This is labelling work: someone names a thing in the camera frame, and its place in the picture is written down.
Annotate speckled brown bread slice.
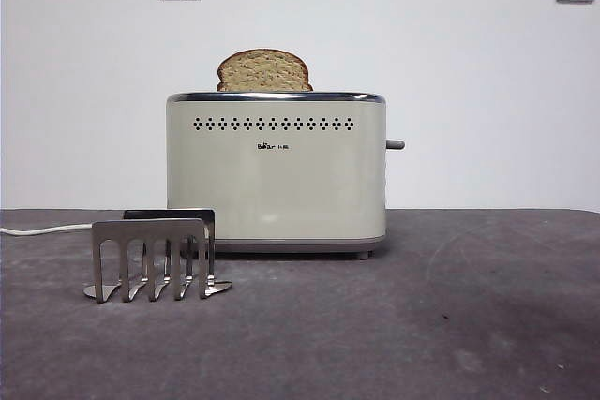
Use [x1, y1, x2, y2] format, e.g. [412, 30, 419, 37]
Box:
[216, 49, 314, 93]

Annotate white power cable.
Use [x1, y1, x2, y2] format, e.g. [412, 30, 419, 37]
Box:
[0, 223, 94, 236]

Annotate cream toaster with chrome top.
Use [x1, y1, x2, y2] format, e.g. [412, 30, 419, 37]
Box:
[165, 90, 389, 259]

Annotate silver metal toast rack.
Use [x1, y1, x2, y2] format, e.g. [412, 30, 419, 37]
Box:
[82, 208, 233, 303]

